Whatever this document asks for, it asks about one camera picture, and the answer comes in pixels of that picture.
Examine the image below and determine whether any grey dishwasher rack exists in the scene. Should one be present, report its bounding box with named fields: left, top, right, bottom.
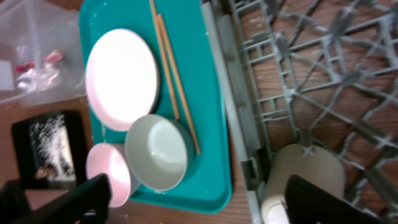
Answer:
left=201, top=0, right=397, bottom=223

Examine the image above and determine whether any teal serving tray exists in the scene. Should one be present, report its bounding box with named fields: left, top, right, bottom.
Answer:
left=79, top=0, right=232, bottom=213

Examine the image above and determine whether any white cup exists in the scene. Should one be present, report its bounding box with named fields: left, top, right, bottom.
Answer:
left=261, top=143, right=346, bottom=223

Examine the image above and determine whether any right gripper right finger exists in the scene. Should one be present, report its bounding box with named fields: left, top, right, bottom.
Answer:
left=284, top=175, right=383, bottom=224

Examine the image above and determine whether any red foil snack wrapper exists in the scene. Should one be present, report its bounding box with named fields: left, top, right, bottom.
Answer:
left=15, top=50, right=63, bottom=72

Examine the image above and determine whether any pink bowl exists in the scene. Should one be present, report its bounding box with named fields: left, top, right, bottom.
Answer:
left=86, top=142, right=141, bottom=208

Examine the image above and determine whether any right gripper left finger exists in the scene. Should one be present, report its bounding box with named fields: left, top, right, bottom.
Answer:
left=1, top=174, right=111, bottom=224

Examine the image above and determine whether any wooden chopstick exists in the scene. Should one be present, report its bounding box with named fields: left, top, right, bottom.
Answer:
left=157, top=14, right=201, bottom=155
left=149, top=0, right=180, bottom=119

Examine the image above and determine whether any grey-green bowl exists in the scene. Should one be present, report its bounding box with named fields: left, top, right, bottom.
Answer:
left=125, top=114, right=195, bottom=191

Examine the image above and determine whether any clear plastic bin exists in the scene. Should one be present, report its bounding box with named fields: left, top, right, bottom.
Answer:
left=1, top=1, right=86, bottom=106

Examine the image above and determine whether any black plastic tray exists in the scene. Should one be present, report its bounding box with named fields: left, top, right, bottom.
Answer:
left=11, top=110, right=88, bottom=190

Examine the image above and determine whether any white round plate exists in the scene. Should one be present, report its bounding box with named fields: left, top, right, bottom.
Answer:
left=85, top=29, right=160, bottom=132

